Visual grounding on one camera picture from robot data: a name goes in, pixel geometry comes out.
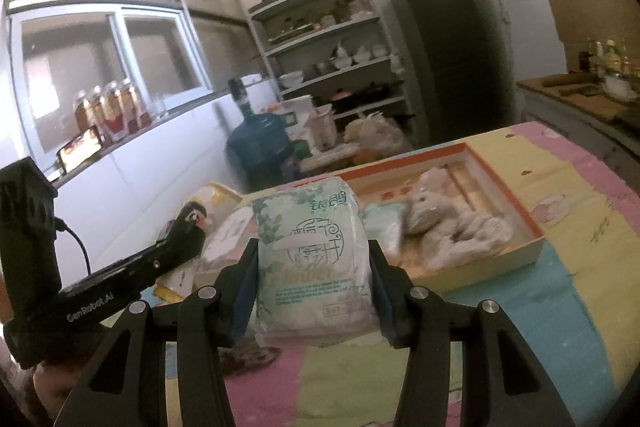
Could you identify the white metal shelf rack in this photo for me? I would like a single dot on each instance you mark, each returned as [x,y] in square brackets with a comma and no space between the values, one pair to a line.
[257,37]

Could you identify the green tray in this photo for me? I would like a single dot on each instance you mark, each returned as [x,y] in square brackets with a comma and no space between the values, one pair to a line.
[292,34]

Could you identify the pot with red lid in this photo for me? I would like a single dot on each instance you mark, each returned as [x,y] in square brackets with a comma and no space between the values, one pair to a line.
[342,98]

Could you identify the black smartphone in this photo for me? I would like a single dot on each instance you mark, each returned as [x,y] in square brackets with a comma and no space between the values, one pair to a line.
[80,150]

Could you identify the orange shallow cardboard box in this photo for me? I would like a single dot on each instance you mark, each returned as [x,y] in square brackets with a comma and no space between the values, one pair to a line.
[470,177]

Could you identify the blue water jug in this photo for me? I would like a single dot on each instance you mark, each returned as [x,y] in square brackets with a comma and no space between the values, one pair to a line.
[260,142]

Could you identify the leopard print scrunchie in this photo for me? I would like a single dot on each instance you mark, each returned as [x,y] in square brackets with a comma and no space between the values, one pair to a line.
[250,357]

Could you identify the brown cardboard sheet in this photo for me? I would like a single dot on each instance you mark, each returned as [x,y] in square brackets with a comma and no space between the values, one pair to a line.
[590,2]

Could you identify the small mint tissue pack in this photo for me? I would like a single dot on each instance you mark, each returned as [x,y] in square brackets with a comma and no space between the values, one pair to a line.
[382,222]

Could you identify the kitchen counter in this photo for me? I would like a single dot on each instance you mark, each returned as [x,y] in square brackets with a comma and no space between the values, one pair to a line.
[575,107]

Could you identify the white yellow soft pack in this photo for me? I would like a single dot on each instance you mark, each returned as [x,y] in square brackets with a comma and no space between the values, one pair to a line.
[175,282]

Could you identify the dark green refrigerator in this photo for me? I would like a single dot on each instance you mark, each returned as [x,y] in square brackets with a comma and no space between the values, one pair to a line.
[450,57]

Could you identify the black wok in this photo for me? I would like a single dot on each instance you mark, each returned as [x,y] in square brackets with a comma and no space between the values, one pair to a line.
[375,93]

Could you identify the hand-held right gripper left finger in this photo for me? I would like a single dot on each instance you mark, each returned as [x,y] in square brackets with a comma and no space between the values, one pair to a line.
[245,302]

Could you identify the white bowl with rim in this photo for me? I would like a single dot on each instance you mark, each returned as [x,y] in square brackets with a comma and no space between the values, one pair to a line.
[620,88]

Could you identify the white plastic bag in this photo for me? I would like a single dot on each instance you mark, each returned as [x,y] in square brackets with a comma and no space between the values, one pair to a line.
[372,137]

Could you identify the sliding interior window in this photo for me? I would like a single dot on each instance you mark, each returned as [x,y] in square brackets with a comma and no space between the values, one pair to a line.
[117,72]

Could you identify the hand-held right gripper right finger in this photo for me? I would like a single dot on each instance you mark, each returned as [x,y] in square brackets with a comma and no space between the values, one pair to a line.
[387,307]

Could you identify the group of condiment bottles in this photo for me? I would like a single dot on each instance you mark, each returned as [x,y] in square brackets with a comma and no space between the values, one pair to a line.
[610,57]

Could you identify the white shelf bowl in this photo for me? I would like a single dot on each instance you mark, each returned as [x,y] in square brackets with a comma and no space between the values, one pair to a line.
[292,80]

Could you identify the black water pump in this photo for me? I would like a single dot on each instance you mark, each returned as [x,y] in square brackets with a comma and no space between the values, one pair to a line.
[240,94]

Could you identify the group of white dishes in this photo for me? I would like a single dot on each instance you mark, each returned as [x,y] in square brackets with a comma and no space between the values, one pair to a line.
[350,59]

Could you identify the white paper sack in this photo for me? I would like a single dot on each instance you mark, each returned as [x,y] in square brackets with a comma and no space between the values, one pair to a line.
[295,112]

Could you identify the person's left hand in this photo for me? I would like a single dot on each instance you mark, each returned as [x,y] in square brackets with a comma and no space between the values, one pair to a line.
[55,382]

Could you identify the floral print tissue pack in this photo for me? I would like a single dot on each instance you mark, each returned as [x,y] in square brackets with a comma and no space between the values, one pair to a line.
[225,237]

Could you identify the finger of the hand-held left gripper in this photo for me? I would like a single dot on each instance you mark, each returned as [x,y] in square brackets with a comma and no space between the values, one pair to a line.
[177,244]

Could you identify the white green tissue pack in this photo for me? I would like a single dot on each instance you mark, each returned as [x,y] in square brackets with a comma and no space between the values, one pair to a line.
[310,257]

